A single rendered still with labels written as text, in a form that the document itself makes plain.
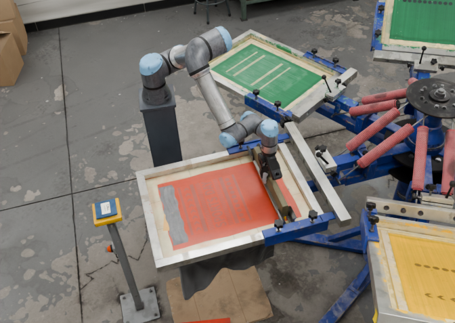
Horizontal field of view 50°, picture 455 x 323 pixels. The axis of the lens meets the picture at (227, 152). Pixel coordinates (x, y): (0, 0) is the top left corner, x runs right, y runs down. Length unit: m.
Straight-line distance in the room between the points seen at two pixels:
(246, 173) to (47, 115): 2.60
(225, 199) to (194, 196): 0.15
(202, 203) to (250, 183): 0.27
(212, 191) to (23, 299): 1.58
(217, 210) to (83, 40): 3.63
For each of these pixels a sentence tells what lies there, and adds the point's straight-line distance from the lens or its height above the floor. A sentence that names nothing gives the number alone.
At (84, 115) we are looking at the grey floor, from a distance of 4.52.
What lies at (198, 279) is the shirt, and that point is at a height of 0.66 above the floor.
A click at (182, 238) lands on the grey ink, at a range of 2.22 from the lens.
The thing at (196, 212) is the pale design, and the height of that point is 0.96.
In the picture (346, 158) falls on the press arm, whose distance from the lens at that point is 2.44.
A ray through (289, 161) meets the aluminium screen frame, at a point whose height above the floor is 0.99.
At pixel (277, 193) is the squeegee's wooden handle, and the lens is 2.23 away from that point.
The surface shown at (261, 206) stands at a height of 0.96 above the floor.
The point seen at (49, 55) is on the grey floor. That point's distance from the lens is 5.48.
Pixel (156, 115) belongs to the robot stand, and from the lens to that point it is 2.54.
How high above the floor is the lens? 2.75
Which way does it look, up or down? 45 degrees down
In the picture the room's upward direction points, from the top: 3 degrees counter-clockwise
